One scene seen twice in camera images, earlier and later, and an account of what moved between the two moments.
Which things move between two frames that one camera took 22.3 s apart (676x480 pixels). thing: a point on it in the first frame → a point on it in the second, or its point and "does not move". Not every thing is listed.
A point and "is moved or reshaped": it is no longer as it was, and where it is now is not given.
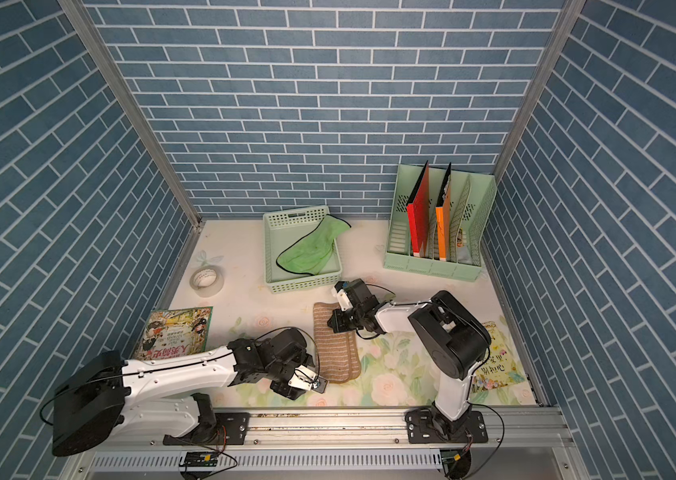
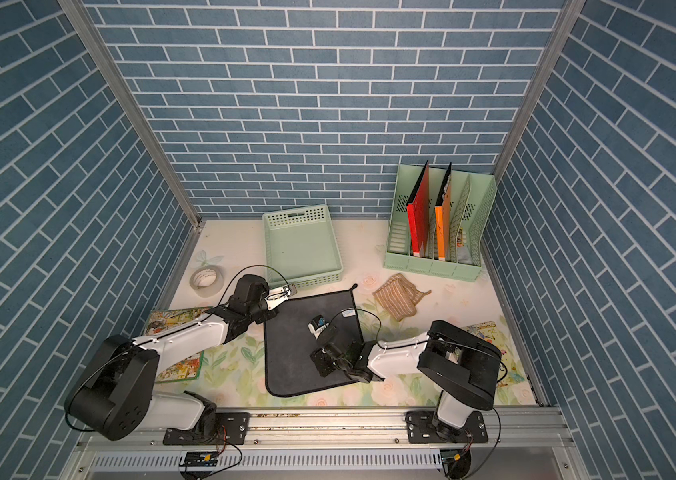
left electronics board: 199,459 does not move
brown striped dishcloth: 337,354 is moved or reshaped
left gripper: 287,390 → 267,315
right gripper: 339,325 → 319,361
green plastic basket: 280,229 does not move
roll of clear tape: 207,280 does not move
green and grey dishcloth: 309,254 is moved or reshaped
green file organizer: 471,196 does not move
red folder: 419,215 does not move
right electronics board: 456,463 does not move
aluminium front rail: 344,444 does not move
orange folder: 443,227 does not move
